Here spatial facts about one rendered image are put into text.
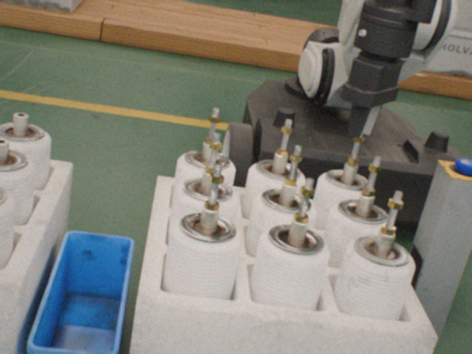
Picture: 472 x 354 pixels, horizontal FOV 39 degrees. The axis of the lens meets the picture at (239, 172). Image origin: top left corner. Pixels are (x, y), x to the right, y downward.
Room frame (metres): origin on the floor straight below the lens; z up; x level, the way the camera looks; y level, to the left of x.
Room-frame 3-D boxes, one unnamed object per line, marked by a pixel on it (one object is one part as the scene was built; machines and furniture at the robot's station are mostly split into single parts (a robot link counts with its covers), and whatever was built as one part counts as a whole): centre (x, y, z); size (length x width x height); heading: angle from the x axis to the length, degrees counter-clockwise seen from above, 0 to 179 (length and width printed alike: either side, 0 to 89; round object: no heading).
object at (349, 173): (1.04, -0.18, 0.26); 0.02 x 0.02 x 0.03
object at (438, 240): (1.02, -0.36, 0.16); 0.07 x 0.07 x 0.31; 7
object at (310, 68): (1.69, -0.21, 0.28); 0.21 x 0.20 x 0.13; 8
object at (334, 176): (1.04, -0.18, 0.25); 0.08 x 0.08 x 0.01
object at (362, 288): (0.81, -0.21, 0.16); 0.10 x 0.10 x 0.18
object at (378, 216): (0.92, -0.19, 0.25); 0.08 x 0.08 x 0.01
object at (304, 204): (0.79, -0.09, 0.30); 0.01 x 0.01 x 0.08
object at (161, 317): (0.91, -0.08, 0.09); 0.39 x 0.39 x 0.18; 7
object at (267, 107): (1.66, -0.22, 0.19); 0.64 x 0.52 x 0.33; 8
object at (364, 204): (0.92, -0.19, 0.26); 0.02 x 0.02 x 0.03
